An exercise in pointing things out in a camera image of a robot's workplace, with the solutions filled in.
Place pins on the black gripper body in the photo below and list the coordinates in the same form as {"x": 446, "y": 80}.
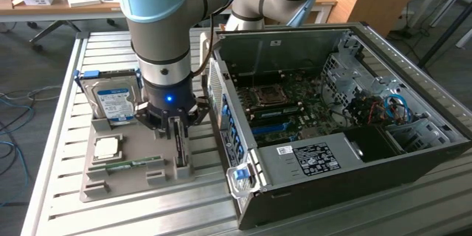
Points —
{"x": 170, "y": 100}

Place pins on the low-profile graphics card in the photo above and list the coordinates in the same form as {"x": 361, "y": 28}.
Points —
{"x": 181, "y": 150}

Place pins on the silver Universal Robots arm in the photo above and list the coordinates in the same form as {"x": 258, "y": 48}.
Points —
{"x": 159, "y": 39}

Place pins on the grey plastic parts rack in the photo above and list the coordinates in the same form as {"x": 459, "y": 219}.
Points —
{"x": 141, "y": 147}

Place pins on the hard disk with blue caddy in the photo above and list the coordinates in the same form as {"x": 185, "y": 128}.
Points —
{"x": 111, "y": 100}

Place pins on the silver CPU chip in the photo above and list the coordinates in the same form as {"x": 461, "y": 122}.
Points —
{"x": 106, "y": 147}

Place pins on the CPU socket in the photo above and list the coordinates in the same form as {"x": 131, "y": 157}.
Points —
{"x": 270, "y": 95}

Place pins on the blue expansion slot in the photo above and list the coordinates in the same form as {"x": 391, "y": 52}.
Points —
{"x": 270, "y": 128}

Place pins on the green RAM stick white label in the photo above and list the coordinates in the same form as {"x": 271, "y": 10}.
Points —
{"x": 277, "y": 112}

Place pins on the blue case latch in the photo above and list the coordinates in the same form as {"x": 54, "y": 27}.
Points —
{"x": 242, "y": 174}

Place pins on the grey power supply unit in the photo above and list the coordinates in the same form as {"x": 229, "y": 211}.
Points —
{"x": 281, "y": 169}

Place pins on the green motherboard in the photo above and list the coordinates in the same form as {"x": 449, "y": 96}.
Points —
{"x": 314, "y": 109}

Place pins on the grey castor table leg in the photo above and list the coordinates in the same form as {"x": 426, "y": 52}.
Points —
{"x": 46, "y": 32}

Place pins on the open black PC case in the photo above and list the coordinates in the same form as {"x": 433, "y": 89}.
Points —
{"x": 369, "y": 180}

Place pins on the metal disk bay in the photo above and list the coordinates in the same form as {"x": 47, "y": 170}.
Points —
{"x": 427, "y": 131}

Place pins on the white power socket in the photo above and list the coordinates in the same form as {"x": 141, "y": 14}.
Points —
{"x": 409, "y": 12}

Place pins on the black slanted pole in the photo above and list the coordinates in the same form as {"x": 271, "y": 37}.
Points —
{"x": 446, "y": 39}

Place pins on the wooden desk white frame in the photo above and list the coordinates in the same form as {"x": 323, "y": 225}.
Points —
{"x": 45, "y": 9}

